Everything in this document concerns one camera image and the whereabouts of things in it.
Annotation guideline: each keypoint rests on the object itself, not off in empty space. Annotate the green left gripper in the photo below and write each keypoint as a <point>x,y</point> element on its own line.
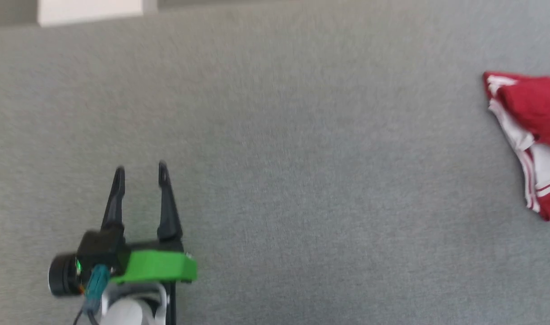
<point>159,266</point>

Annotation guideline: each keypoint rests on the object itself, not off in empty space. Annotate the red and white basketball jersey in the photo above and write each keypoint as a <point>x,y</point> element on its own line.
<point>536,117</point>

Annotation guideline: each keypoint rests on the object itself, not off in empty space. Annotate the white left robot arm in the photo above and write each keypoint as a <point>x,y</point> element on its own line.
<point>130,311</point>

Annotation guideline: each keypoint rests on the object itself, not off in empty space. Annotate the white rectangular box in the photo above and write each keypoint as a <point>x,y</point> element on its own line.
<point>90,11</point>

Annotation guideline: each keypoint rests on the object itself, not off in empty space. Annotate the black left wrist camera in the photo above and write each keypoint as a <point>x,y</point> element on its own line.
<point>101,248</point>

